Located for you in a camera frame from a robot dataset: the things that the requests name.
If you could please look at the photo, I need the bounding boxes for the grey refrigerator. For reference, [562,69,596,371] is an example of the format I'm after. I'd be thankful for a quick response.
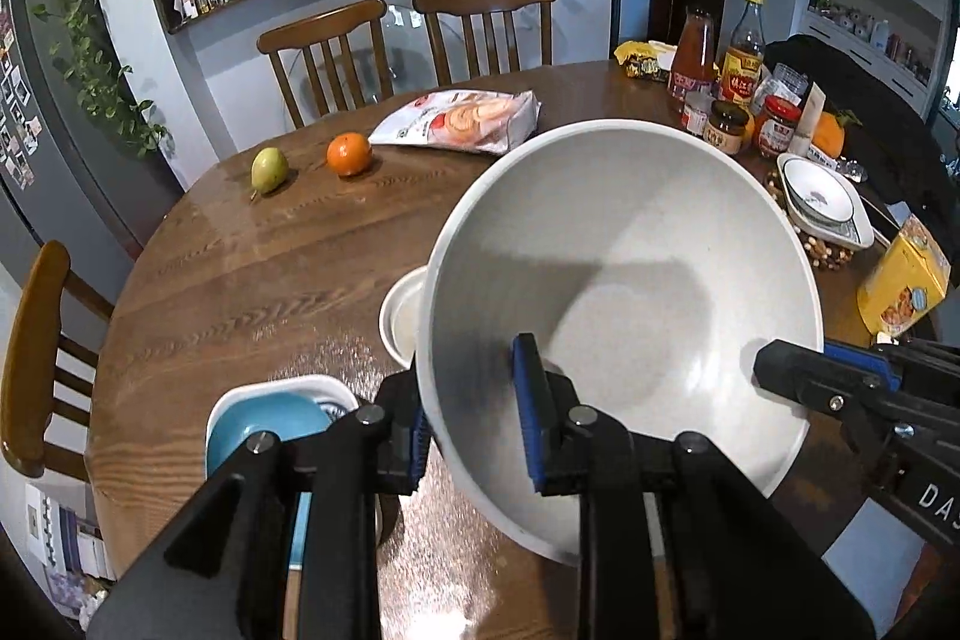
[0,0,185,327]

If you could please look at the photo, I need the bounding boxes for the stacked small white bowls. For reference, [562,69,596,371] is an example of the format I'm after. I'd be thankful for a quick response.
[775,152,877,250]

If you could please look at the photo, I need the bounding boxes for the red lid chili jar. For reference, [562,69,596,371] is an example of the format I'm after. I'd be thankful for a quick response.
[751,94,803,160]

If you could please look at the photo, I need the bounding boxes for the yellow capped vinegar bottle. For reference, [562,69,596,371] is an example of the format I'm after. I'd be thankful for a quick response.
[718,0,768,109]

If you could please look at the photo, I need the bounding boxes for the small deep white bowl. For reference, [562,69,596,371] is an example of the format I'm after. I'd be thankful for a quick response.
[378,266,431,368]

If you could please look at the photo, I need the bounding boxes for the dark lid brown sauce jar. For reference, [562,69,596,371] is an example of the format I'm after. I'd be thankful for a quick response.
[703,99,752,154]

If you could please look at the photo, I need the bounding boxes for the yellow snack packet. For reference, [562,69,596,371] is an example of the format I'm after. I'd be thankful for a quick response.
[613,39,677,83]

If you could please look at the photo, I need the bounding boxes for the small white jar red label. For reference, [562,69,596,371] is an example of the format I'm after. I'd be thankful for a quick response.
[680,90,714,133]

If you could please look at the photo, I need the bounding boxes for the beige tube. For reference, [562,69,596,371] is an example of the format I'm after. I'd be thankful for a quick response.
[787,82,827,158]

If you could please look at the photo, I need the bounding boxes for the red sauce bottle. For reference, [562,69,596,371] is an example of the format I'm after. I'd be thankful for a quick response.
[669,5,718,113]

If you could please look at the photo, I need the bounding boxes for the orange fruit with leaves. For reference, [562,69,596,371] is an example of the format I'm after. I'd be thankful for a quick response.
[811,110,849,160]

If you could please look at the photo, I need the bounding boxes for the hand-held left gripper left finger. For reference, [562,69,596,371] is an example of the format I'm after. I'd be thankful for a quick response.
[88,374,434,640]

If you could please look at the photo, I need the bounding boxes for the black cloth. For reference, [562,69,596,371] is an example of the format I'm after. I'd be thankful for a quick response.
[764,33,960,222]

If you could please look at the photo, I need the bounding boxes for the green pear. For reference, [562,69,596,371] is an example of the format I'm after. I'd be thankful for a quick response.
[249,146,290,198]

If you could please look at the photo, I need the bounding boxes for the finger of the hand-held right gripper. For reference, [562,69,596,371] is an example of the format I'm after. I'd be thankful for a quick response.
[823,340,960,397]
[754,340,912,438]

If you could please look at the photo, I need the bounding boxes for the plain blue dish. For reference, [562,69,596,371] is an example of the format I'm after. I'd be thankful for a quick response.
[207,390,335,473]

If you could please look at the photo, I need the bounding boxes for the white snack bag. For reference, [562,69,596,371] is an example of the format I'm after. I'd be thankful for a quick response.
[367,88,543,157]

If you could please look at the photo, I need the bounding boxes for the yellow cardboard box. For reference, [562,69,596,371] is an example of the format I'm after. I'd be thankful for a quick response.
[856,213,953,338]

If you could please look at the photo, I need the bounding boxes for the large pale grey bowl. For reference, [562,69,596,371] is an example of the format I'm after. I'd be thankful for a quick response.
[414,118,827,567]

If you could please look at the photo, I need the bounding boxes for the long green vine plant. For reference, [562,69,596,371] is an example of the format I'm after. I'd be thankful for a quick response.
[18,0,174,162]

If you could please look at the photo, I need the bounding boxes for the wooden beaded trivet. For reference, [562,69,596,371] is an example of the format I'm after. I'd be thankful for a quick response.
[763,170,857,273]

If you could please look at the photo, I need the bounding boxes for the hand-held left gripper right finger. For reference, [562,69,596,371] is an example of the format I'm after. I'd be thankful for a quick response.
[512,332,878,640]

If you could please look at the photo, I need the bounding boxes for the printed storage box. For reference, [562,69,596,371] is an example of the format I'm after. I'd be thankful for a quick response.
[25,482,118,619]

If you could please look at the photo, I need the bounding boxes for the group of fridge photo magnets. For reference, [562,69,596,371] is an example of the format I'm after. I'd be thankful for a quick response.
[0,0,39,192]

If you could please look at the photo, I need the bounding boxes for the orange tangerine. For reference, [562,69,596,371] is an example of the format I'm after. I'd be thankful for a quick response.
[325,131,374,178]

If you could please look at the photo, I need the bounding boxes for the row of small cabinet bottles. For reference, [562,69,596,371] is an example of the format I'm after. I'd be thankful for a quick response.
[809,0,950,83]

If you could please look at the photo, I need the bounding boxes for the clear glass jar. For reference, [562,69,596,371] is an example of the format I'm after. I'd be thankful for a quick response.
[763,62,812,103]

